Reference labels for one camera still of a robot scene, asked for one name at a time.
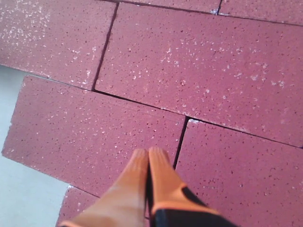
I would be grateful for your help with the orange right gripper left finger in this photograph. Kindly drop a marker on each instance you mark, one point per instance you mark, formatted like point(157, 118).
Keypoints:
point(123, 204)

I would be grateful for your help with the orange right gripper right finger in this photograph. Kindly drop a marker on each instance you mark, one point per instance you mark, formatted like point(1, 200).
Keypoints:
point(171, 202)

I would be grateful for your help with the red brick with white specks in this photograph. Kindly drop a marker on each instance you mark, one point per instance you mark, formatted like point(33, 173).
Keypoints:
point(237, 73)

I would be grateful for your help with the red brick middle row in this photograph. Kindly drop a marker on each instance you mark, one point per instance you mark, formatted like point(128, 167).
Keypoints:
point(252, 181)

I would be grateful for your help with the red brick under back stack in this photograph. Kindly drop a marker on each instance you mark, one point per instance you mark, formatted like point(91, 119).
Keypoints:
point(205, 6)

